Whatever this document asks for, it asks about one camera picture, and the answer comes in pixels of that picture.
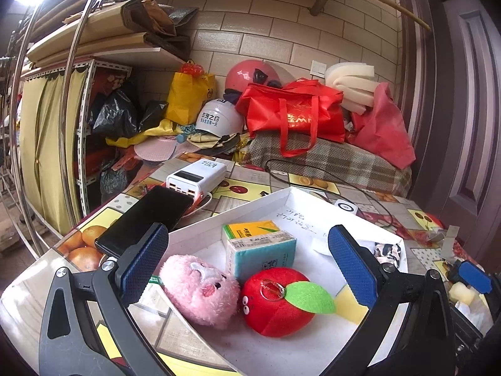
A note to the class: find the white helmet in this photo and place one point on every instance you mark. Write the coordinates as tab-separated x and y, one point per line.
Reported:
219	117

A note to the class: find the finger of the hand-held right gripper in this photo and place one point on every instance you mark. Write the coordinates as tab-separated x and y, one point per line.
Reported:
475	276

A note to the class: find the steel pipe frame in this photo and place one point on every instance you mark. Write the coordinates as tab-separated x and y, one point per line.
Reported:
61	105

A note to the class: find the stack of wooden boards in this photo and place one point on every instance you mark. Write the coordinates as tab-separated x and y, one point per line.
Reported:
98	43

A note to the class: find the white cardboard box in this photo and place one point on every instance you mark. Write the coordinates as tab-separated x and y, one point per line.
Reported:
274	211

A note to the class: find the yellow sponge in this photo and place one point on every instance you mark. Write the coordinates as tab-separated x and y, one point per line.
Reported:
348	305

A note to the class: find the yellow paper bag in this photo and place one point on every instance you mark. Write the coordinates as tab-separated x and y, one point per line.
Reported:
186	98

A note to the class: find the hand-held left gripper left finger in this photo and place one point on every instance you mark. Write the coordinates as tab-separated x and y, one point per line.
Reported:
145	266

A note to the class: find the black and white patterned cloth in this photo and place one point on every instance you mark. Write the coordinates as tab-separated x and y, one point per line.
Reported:
387	252

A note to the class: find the bamboo pole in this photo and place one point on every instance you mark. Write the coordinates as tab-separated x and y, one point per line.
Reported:
391	6

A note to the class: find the brown cardboard pieces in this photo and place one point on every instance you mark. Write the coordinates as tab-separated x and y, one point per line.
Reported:
156	19

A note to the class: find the white foam roll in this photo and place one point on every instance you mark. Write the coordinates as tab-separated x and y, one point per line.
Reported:
348	82

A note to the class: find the black smartphone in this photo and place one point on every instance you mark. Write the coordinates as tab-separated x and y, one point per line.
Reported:
145	211

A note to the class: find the red plastic bag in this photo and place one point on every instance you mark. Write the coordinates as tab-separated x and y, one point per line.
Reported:
383	125

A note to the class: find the white metal rack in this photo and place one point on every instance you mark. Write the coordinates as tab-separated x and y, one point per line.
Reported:
84	125

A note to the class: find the plaid blanket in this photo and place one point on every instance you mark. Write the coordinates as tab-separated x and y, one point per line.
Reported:
344	160

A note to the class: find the white power bank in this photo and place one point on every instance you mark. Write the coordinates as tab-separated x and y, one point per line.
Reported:
195	174

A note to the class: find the white wall switch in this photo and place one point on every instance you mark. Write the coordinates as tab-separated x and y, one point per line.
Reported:
319	67

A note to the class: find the pink helmet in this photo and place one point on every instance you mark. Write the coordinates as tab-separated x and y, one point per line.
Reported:
242	76

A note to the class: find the teal tissue pack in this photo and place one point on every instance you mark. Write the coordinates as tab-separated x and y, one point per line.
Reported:
262	256

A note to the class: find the pink sun hat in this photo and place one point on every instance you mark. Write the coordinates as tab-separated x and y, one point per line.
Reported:
154	150

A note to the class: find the cream foam piece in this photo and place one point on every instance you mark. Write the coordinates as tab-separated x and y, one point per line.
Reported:
460	293

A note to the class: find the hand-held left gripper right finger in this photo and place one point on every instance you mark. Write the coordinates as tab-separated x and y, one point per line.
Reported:
350	266

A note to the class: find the black plastic bag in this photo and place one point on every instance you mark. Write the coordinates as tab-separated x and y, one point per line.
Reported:
117	113
113	182
152	113

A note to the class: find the pink plush toy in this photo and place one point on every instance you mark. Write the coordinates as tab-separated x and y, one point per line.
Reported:
195	293

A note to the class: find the red apple plush toy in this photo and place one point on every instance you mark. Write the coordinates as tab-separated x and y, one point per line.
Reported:
274	313

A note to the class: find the yellow crumpled cloth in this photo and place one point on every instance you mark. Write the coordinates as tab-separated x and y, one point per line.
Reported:
156	133

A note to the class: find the red tote bag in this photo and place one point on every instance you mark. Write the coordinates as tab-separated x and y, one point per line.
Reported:
301	113

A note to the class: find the brown door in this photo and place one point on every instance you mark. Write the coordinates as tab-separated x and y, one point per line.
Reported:
469	105

